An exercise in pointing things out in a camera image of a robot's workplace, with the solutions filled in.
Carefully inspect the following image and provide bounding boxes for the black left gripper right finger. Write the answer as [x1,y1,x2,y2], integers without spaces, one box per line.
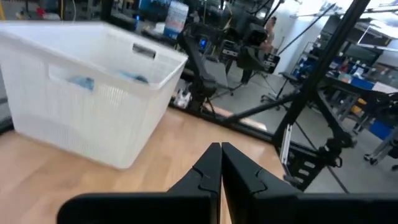
[221,142,398,224]

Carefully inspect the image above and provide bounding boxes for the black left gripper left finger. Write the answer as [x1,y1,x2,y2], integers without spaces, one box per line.
[56,142,222,224]

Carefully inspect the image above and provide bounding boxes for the teal cloth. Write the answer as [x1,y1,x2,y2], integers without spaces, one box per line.
[117,70,149,85]

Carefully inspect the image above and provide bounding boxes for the person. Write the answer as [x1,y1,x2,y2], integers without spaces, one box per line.
[241,15,278,85]

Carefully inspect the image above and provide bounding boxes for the white and blue carton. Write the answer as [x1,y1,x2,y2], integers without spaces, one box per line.
[164,0,190,40]

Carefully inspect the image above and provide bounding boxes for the computer monitor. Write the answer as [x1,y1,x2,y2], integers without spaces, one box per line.
[138,0,172,13]

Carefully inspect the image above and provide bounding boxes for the white perforated plastic basket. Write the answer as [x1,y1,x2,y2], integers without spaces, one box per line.
[0,21,189,170]

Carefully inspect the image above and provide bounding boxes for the blue storage bin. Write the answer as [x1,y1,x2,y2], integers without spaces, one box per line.
[369,119,394,141]

